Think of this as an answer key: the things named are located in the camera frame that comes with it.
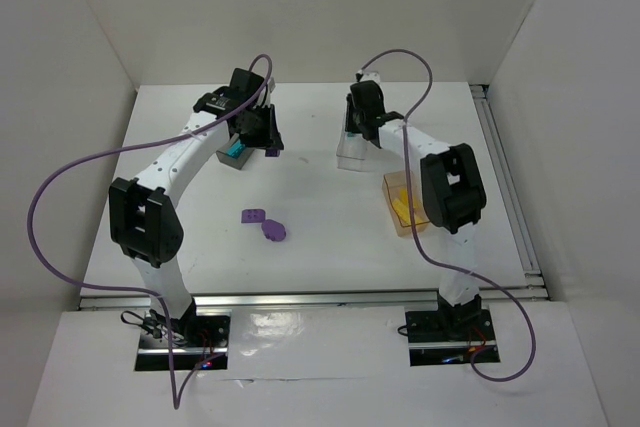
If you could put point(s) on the clear plastic container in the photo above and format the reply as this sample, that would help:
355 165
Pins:
351 154

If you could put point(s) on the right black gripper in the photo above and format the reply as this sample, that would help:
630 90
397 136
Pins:
358 123

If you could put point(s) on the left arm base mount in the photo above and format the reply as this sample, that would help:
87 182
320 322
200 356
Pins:
206 342

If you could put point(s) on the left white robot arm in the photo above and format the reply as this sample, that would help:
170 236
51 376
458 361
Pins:
142 210

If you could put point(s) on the small yellow lego brick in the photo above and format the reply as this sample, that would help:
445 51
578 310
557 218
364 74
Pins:
403 195

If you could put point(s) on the purple rounded lego brick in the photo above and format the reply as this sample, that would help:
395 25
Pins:
253 215

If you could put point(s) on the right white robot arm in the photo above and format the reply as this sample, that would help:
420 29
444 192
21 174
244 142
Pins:
445 188

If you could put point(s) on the teal rectangular lego brick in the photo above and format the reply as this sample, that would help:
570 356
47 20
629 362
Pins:
236 149

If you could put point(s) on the long yellow lego plate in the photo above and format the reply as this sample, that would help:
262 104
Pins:
406 214

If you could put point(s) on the orange tinted plastic container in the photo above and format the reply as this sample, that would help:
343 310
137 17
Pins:
391 184

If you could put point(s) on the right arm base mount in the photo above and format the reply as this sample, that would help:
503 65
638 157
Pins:
430 344

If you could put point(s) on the purple oval lego brick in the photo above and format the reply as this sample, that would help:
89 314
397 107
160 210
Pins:
273 230

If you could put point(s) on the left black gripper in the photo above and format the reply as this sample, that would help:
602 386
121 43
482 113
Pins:
265 126

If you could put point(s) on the aluminium rail frame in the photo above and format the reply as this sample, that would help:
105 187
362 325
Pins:
341 246

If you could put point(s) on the dark smoky plastic container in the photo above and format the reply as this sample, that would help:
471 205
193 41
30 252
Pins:
235 163

